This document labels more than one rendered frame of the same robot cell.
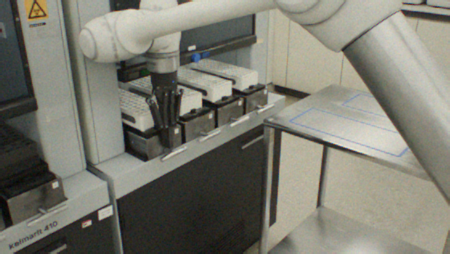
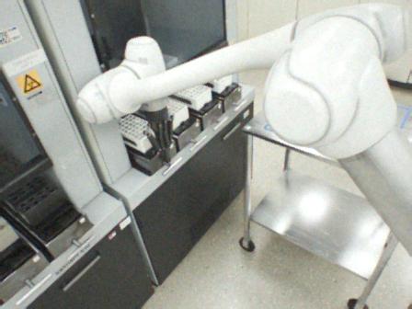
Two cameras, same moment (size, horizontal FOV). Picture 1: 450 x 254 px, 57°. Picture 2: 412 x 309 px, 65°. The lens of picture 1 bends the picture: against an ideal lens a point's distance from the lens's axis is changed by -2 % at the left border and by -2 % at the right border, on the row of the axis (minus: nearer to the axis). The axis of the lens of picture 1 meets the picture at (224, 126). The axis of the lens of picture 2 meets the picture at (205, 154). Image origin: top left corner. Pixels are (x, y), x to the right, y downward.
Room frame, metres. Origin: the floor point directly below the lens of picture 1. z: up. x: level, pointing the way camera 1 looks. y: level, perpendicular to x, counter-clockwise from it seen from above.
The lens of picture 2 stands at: (0.25, 0.03, 1.55)
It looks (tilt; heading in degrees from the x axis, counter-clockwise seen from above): 41 degrees down; 0
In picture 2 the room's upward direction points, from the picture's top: 6 degrees counter-clockwise
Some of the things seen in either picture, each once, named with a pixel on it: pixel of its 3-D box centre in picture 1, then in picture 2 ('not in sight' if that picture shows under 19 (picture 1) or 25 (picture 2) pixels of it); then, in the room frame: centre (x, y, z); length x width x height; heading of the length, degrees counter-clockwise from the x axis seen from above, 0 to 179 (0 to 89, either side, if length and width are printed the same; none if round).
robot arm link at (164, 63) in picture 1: (162, 60); (153, 97); (1.13, 0.17, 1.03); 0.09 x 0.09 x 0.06
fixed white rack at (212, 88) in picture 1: (193, 83); (177, 91); (1.49, 0.12, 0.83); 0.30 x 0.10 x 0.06; 49
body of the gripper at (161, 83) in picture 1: (164, 85); (157, 117); (1.13, 0.17, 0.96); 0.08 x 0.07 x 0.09; 139
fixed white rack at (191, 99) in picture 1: (161, 95); (153, 108); (1.37, 0.22, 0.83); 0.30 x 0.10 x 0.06; 49
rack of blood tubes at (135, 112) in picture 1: (124, 108); (124, 128); (1.26, 0.32, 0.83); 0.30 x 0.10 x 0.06; 49
